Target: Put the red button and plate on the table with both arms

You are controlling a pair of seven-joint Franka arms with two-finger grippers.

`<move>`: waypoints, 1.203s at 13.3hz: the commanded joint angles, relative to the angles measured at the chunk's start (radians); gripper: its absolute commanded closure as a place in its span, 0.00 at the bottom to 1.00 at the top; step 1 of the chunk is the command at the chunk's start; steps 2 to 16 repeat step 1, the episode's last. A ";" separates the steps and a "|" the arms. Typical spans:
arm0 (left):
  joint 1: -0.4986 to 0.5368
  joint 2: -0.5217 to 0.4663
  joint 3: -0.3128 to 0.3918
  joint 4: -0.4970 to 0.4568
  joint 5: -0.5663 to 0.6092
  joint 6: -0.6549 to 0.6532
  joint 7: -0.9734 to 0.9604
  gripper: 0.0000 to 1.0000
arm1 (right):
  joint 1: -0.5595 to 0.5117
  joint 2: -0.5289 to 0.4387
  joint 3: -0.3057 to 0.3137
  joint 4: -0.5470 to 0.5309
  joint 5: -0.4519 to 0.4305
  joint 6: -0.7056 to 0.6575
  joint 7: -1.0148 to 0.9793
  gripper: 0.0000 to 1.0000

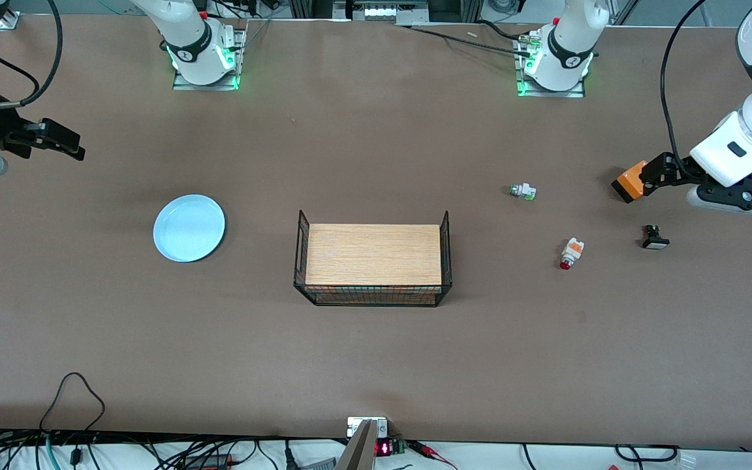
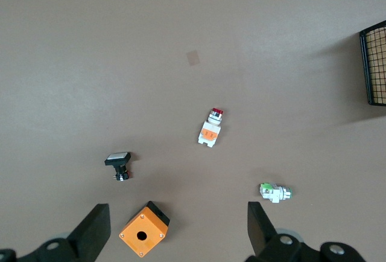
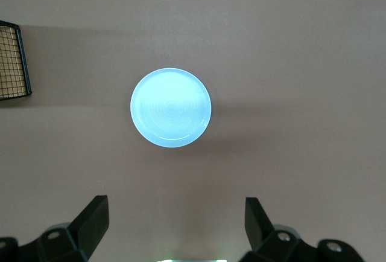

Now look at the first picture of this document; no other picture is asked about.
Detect red push button switch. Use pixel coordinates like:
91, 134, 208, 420
559, 238, 586, 271

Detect light blue round plate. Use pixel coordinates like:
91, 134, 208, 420
153, 194, 227, 263

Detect wooden board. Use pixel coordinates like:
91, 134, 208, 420
305, 224, 443, 287

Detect silver control device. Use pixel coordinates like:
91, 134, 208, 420
334, 0, 429, 24

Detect black power adapter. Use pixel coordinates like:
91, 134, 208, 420
180, 454, 233, 470

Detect red clip leads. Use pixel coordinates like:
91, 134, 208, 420
409, 441, 458, 470

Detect orange button enclosure box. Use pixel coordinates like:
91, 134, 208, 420
611, 160, 650, 204

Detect black push button switch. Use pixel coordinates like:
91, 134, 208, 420
641, 224, 670, 250

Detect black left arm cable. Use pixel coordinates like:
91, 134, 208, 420
660, 0, 710, 165

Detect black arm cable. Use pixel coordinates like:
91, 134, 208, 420
0, 0, 64, 108
660, 0, 710, 165

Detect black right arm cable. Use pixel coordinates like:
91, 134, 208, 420
0, 0, 64, 108

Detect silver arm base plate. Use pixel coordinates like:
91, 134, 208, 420
515, 29, 587, 99
172, 26, 246, 91

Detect black cable on table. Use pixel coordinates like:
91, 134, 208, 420
402, 23, 535, 56

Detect black looped cable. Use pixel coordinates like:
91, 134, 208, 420
40, 372, 106, 435

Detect black coiled cable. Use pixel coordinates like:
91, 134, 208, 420
614, 444, 680, 464

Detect black wire rack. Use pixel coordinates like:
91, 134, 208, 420
293, 210, 453, 307

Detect silver mounting bracket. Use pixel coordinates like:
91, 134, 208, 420
347, 416, 390, 438

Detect grey camera pole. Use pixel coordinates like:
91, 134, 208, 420
336, 420, 378, 470

